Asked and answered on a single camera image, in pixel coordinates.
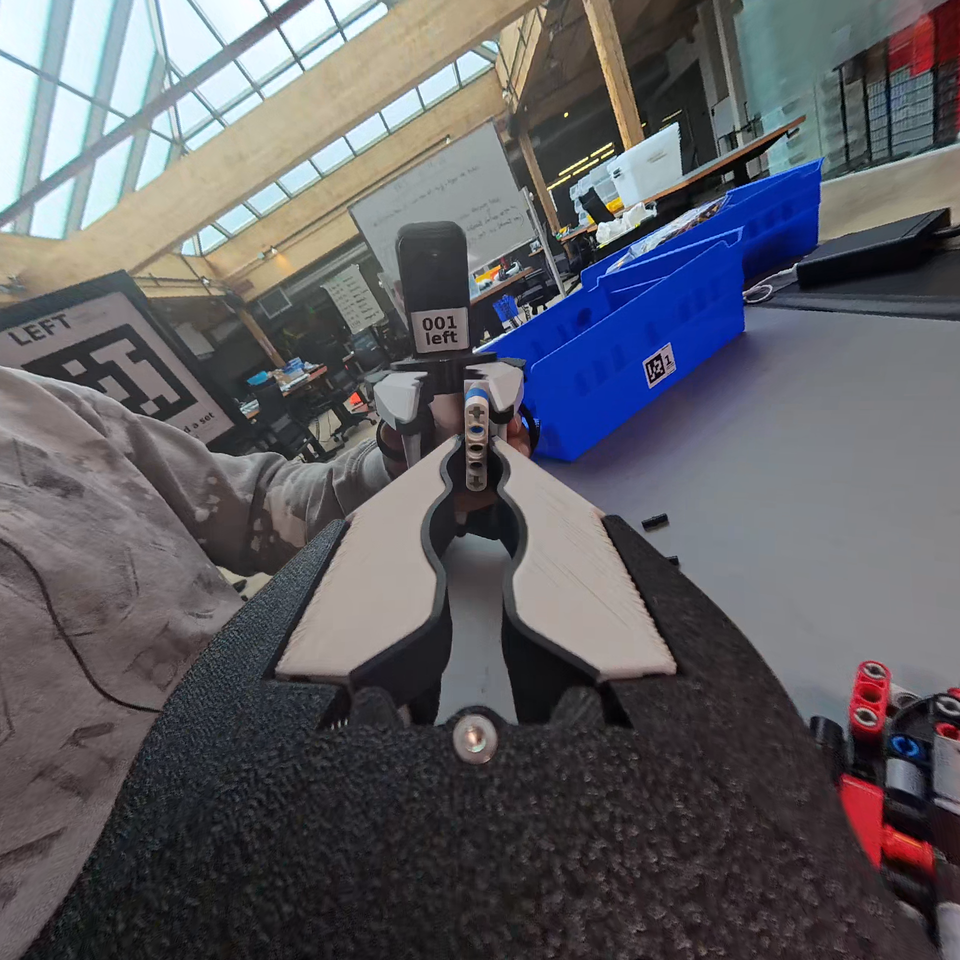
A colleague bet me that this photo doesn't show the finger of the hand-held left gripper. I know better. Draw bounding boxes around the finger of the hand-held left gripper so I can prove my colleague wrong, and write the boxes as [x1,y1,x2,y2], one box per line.
[480,365,525,418]
[373,372,423,426]

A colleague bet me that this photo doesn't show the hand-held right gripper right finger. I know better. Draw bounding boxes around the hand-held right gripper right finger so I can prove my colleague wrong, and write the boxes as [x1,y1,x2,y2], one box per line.
[491,442,678,682]

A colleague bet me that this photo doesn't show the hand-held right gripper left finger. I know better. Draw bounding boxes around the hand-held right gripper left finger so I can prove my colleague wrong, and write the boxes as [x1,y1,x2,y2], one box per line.
[276,436,460,684]

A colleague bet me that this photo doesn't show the small grey brick piece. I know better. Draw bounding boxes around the small grey brick piece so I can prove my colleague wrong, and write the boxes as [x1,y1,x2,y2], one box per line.
[462,378,494,494]

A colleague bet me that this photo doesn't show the toy brick assembly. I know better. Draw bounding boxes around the toy brick assembly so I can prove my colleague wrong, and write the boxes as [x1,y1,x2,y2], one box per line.
[810,660,960,946]

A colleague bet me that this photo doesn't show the person's left forearm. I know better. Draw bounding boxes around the person's left forearm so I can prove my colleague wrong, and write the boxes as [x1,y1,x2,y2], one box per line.
[202,438,391,579]

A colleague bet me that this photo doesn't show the person's left hand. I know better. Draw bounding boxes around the person's left hand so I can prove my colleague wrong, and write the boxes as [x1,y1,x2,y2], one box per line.
[375,416,535,535]

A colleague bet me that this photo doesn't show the large whiteboard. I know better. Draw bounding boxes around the large whiteboard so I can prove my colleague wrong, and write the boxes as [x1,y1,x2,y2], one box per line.
[348,120,535,279]

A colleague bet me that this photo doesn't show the white flipchart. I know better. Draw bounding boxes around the white flipchart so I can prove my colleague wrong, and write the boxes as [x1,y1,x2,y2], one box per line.
[322,264,387,335]

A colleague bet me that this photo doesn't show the blue bin with marker tag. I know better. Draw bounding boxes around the blue bin with marker tag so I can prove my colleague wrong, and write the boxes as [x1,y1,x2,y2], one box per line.
[480,228,747,462]

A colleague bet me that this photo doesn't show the white plastic bags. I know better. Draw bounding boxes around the white plastic bags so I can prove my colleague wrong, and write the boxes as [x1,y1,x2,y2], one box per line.
[596,202,650,245]

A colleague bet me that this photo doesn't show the clear plastic storage box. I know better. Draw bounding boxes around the clear plastic storage box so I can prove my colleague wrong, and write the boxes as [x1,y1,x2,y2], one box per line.
[607,123,684,205]

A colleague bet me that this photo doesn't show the plastic bag of bricks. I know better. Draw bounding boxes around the plastic bag of bricks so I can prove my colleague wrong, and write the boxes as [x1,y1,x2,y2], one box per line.
[615,198,732,264]

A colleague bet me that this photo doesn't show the marker pattern poster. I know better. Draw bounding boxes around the marker pattern poster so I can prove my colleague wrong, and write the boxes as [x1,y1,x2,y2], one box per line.
[0,270,241,447]

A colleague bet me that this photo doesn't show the wooden background table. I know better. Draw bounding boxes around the wooden background table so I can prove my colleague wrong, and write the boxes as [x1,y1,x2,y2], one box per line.
[558,116,807,249]

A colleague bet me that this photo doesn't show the blue plastic bin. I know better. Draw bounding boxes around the blue plastic bin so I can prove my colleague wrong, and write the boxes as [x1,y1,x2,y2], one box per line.
[581,157,824,301]

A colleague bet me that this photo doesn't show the black power adapter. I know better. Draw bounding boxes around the black power adapter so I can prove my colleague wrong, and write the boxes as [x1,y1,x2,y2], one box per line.
[795,208,954,290]

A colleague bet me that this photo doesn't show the red and blue drawer rack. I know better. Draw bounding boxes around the red and blue drawer rack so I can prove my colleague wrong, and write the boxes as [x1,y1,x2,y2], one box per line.
[832,15,960,166]

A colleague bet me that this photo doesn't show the white cable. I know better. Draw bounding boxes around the white cable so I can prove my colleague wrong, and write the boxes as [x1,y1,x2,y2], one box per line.
[742,270,798,305]

